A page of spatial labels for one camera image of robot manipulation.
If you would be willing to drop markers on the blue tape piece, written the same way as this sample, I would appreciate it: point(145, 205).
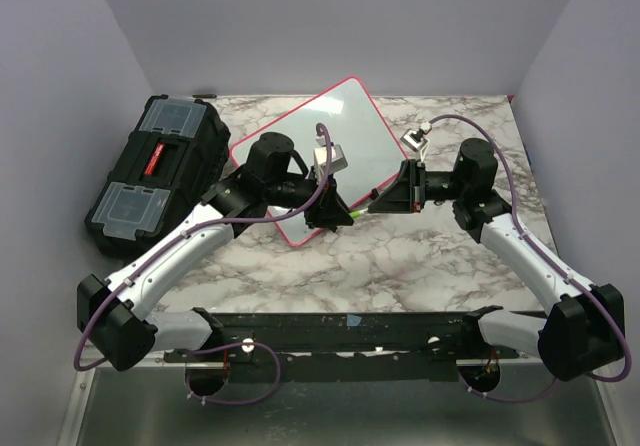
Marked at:
point(353, 320)

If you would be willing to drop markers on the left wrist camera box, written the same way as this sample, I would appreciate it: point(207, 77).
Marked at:
point(332, 158)

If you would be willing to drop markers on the pink framed whiteboard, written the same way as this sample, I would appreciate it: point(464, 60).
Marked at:
point(372, 151)

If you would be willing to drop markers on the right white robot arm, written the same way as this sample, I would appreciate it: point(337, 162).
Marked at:
point(583, 326)

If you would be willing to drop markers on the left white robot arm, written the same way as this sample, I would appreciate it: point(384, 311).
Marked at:
point(116, 315)

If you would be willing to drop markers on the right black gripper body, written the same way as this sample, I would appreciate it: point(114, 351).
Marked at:
point(433, 186)

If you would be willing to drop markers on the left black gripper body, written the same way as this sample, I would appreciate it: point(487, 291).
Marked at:
point(313, 185)

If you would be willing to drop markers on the black toolbox with clear lids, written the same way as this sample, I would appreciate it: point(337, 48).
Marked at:
point(176, 151)

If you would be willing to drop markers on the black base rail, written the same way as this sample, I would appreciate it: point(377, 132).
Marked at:
point(319, 347)

